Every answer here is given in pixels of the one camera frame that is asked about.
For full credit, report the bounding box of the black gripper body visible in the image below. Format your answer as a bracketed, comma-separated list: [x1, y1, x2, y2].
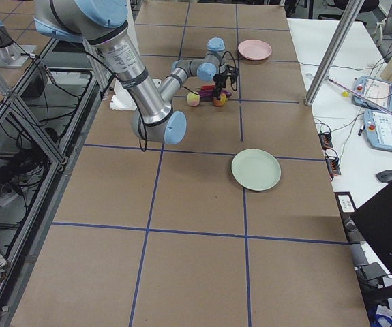
[213, 72, 227, 89]

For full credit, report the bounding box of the purple eggplant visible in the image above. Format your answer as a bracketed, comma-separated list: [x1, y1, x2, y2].
[198, 89, 232, 98]

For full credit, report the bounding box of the red chili pepper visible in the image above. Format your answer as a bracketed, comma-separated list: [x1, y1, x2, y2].
[199, 85, 215, 91]

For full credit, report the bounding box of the yellow pink peach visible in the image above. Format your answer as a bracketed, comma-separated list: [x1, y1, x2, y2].
[187, 92, 200, 107]

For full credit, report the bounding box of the pink plate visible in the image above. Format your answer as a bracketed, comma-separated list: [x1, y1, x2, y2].
[238, 39, 272, 61]

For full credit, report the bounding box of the green plate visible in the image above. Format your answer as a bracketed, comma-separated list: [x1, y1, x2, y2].
[231, 149, 282, 191]

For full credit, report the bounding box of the reach grabber stick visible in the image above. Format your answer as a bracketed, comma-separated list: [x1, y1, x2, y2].
[323, 76, 392, 116]

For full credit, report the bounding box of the upper orange black connector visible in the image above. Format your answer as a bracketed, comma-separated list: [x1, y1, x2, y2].
[318, 132, 333, 150]

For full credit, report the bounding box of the orange black connector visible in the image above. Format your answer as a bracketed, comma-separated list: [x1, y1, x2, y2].
[325, 155, 341, 178]
[318, 132, 333, 150]

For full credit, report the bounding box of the lower orange black connector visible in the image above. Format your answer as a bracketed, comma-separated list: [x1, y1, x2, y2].
[325, 155, 341, 178]

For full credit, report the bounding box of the white side table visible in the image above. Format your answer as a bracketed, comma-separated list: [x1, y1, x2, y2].
[286, 17, 392, 307]

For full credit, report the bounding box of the upper blue teach pendant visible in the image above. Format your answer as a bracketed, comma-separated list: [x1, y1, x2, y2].
[352, 76, 392, 111]

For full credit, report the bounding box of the blue teach pendant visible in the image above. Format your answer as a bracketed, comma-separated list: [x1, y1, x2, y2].
[363, 109, 392, 152]
[352, 76, 392, 111]

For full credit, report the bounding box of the white label card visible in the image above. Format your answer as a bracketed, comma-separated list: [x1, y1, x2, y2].
[335, 191, 357, 214]

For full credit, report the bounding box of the lower blue teach pendant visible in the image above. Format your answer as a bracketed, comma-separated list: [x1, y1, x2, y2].
[363, 109, 392, 152]

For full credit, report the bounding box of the black computer mouse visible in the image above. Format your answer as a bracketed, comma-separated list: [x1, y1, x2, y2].
[376, 170, 392, 183]

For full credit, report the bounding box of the white power strip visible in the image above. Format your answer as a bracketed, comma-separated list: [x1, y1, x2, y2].
[0, 191, 19, 208]

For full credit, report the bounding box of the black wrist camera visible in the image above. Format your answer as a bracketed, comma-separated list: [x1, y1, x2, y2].
[225, 65, 239, 83]

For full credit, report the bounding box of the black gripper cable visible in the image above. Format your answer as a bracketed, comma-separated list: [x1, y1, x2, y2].
[215, 50, 241, 92]

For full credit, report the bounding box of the aluminium frame post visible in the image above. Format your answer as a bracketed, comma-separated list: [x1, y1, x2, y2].
[304, 0, 364, 106]

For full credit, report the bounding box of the aluminium table frame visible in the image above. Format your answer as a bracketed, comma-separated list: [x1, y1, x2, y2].
[0, 40, 110, 326]

